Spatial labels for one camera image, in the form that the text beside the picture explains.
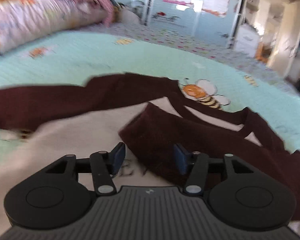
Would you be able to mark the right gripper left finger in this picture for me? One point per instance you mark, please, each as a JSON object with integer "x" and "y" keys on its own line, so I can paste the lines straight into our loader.
{"x": 106, "y": 165}

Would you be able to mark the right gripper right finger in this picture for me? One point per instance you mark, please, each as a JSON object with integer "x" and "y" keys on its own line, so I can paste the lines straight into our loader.
{"x": 193, "y": 165}

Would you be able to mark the grey and maroon sweatshirt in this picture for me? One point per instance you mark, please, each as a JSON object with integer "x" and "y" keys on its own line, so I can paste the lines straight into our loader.
{"x": 150, "y": 115}

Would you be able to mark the teal bee-pattern bedspread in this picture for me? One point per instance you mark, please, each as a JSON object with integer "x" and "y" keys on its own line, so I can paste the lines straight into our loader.
{"x": 74, "y": 57}

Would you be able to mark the white drawer cabinet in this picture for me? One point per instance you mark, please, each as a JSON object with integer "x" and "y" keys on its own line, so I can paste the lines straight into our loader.
{"x": 247, "y": 40}

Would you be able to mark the white room door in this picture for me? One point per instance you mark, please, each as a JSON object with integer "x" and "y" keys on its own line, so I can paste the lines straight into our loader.
{"x": 287, "y": 40}

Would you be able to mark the blue sliding-door wardrobe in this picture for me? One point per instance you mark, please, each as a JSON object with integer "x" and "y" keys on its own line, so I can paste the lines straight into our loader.
{"x": 216, "y": 21}

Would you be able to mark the floral rolled quilt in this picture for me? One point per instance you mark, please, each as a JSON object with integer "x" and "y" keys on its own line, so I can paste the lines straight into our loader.
{"x": 23, "y": 21}

